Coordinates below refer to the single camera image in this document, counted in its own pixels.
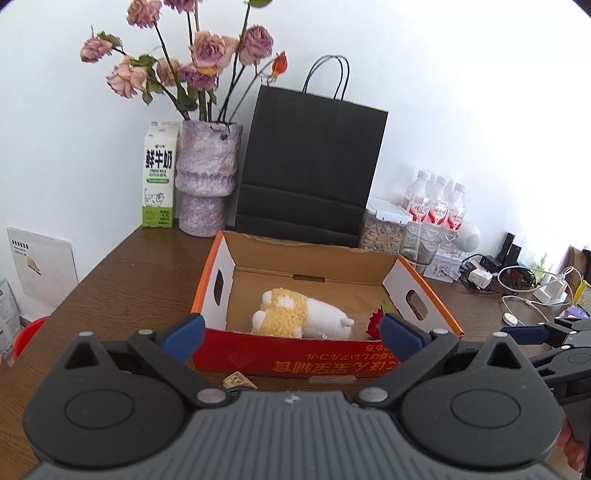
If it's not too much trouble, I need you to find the red artificial rose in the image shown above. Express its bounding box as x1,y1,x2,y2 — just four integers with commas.
366,301,392,340

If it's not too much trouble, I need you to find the yellow white plush toy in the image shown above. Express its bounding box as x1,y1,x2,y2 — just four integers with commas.
252,288,355,340

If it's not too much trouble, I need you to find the person right hand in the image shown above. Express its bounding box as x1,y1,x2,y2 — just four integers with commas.
558,422,586,473

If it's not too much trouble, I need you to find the yellow wrapped candy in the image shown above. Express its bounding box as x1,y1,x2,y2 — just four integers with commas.
222,371,257,391

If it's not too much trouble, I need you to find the white power adapter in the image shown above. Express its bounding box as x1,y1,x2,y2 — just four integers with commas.
468,269,493,289

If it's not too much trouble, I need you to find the black charger stand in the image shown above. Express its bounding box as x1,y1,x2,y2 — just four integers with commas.
496,232,522,267

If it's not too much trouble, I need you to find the white floral tin box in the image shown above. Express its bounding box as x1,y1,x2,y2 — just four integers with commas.
423,250,464,283

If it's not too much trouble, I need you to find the red cardboard box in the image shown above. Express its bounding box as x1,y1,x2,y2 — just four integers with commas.
192,231,464,378

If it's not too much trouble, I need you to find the clear glass cup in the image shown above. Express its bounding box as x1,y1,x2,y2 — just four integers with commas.
399,222,441,275

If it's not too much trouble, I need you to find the white round speaker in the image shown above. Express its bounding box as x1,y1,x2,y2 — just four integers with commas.
453,222,481,253

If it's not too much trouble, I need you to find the seed container white lid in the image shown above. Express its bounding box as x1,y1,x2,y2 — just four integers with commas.
358,198,412,254

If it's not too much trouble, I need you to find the water bottle right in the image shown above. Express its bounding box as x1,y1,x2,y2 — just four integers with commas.
444,183,467,232

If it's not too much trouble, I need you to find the water bottle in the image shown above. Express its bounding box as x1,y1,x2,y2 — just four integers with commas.
444,183,467,232
426,176,449,227
401,170,431,223

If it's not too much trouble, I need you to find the water bottle left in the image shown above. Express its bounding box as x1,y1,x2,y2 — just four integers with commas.
401,170,431,223

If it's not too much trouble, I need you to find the water bottle middle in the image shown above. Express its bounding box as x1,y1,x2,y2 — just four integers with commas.
426,176,449,227

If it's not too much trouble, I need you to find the white envelope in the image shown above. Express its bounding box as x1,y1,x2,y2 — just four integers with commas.
7,227,79,308

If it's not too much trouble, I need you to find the purple ceramic vase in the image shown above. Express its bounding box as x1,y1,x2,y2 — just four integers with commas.
175,121,243,238

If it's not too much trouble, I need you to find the milk carton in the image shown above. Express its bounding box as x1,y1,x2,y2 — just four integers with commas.
141,121,180,228

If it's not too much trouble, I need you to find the black paper bag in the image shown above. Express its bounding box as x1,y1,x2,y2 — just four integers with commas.
233,55,388,247

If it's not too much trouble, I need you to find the dried pink roses bouquet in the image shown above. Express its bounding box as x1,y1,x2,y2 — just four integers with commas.
79,1,288,124

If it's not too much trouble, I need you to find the white charging cable puck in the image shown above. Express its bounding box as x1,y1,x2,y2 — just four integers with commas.
500,294,562,329

